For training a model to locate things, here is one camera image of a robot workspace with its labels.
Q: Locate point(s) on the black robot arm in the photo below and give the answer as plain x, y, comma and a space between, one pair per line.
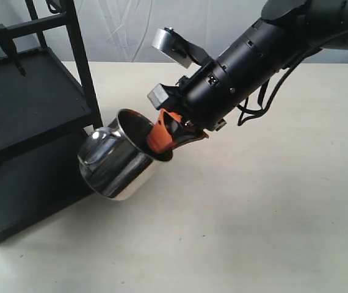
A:
286, 33

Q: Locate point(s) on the black metal shelf rack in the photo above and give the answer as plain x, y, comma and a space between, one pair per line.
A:
43, 117

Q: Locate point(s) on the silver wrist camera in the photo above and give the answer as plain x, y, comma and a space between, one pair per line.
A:
183, 52

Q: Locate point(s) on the shiny steel cup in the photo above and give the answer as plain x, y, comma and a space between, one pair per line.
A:
115, 160

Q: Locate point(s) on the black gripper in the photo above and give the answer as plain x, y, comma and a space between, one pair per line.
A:
198, 99

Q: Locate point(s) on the white backdrop curtain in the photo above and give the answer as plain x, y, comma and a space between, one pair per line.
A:
122, 31

